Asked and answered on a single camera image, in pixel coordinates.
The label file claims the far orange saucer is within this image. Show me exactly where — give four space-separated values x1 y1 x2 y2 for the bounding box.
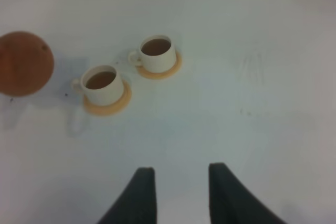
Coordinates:
136 50 182 80

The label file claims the brown clay teapot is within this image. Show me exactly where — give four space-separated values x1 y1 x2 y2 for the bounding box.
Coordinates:
1 31 54 97

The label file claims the near orange saucer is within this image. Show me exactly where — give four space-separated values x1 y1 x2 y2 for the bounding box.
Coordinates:
82 80 132 116

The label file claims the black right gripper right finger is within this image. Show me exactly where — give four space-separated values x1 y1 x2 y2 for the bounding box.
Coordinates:
208 163 284 224

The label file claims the far white teacup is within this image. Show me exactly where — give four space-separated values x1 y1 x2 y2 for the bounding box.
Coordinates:
128 35 176 73

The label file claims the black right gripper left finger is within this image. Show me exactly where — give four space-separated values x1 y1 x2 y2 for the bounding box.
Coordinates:
99 167 158 223

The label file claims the orange saucer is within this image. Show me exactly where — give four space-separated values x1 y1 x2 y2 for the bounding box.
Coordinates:
136 50 182 80
82 80 132 116

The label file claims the white teacup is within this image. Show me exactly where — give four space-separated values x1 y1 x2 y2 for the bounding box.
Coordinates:
71 65 124 106
128 35 176 73

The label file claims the near white teacup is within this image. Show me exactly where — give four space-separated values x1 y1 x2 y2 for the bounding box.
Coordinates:
71 65 124 106

